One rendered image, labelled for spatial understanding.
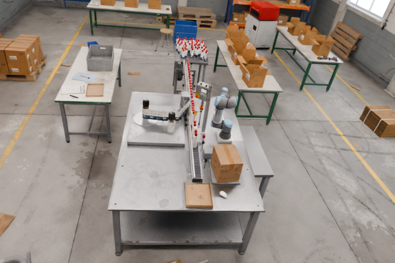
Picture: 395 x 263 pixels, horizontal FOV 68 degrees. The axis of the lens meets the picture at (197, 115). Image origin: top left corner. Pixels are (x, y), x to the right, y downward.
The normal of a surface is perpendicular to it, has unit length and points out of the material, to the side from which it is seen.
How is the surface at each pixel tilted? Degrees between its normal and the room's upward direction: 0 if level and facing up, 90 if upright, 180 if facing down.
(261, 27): 90
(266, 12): 90
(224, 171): 90
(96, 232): 0
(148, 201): 0
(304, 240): 0
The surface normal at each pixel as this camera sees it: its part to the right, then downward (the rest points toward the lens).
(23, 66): 0.13, 0.55
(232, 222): 0.11, -0.81
